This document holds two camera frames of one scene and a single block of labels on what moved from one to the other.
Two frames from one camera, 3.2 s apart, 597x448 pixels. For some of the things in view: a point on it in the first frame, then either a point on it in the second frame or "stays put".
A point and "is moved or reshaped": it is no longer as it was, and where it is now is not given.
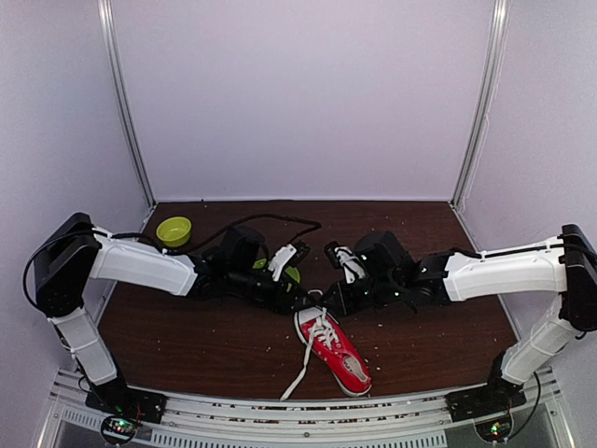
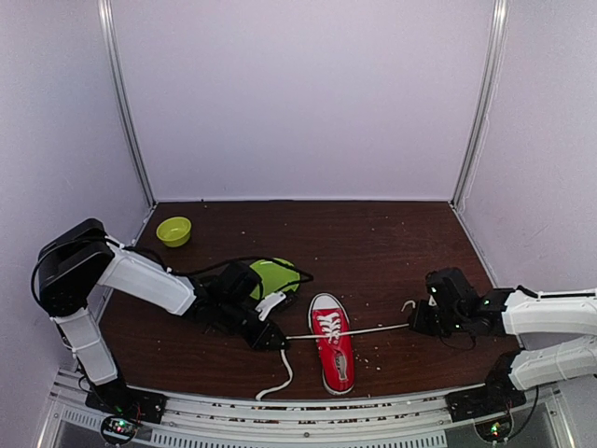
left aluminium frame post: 104,12 stays put
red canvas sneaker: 337,349 is moved or reshaped
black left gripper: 289,294 to 255,330
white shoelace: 325,328 to 288,364
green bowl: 174,231 stays put
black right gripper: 339,298 to 427,321
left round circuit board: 118,428 stays put
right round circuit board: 495,430 stays put
